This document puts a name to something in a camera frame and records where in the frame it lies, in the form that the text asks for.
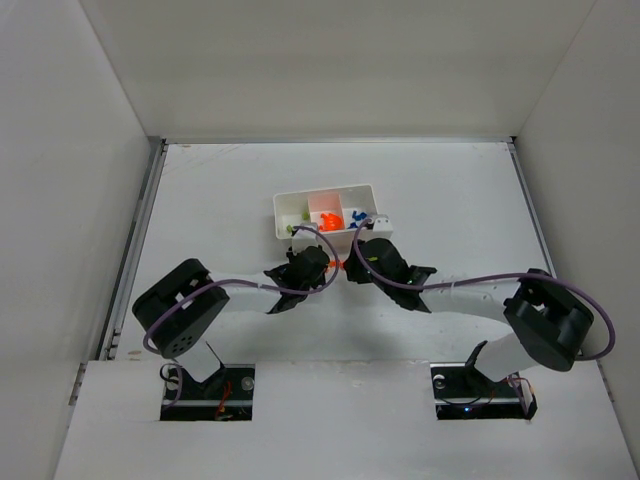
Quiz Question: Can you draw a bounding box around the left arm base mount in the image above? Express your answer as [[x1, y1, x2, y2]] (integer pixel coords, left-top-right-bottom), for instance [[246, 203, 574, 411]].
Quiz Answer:
[[159, 345, 256, 422]]

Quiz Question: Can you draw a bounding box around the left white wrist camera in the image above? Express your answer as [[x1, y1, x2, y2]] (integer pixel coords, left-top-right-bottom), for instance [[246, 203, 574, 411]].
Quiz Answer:
[[291, 225, 319, 254]]

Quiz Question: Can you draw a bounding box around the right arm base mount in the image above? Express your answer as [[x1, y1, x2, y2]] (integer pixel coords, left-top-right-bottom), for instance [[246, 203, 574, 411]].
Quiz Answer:
[[430, 341, 538, 421]]

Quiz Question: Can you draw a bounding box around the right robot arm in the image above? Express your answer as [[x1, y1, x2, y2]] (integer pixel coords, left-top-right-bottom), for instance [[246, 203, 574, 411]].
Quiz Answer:
[[343, 238, 594, 382]]

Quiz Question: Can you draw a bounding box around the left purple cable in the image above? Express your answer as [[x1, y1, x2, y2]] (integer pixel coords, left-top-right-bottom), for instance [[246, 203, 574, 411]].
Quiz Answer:
[[143, 225, 341, 411]]

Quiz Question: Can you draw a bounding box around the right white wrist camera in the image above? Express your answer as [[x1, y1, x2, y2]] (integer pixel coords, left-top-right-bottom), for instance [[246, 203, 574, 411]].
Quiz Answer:
[[367, 214, 394, 239]]

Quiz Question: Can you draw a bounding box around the white divided plastic container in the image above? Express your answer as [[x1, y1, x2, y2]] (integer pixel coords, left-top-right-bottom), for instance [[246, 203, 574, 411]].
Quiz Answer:
[[273, 184, 379, 248]]

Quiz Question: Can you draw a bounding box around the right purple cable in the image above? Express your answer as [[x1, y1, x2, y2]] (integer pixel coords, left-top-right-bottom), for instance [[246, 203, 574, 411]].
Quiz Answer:
[[352, 219, 617, 361]]

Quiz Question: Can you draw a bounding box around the blue half-round lego piece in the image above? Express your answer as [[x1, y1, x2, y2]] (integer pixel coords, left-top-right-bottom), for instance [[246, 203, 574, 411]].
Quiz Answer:
[[349, 210, 367, 229]]

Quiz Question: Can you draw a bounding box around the orange dome lego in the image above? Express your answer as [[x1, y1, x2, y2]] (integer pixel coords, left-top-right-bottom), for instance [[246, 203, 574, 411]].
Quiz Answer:
[[319, 212, 344, 232]]

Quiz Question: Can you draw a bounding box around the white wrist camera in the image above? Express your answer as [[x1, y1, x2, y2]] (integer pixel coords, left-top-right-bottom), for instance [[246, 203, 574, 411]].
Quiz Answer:
[[291, 225, 319, 254], [367, 214, 394, 239]]

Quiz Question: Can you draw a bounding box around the purple cable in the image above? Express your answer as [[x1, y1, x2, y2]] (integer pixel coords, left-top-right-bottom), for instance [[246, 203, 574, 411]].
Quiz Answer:
[[143, 225, 341, 411], [352, 219, 617, 361]]

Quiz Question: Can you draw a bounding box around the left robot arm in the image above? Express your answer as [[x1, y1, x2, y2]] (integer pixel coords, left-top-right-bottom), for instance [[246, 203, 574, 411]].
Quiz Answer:
[[132, 246, 330, 383]]

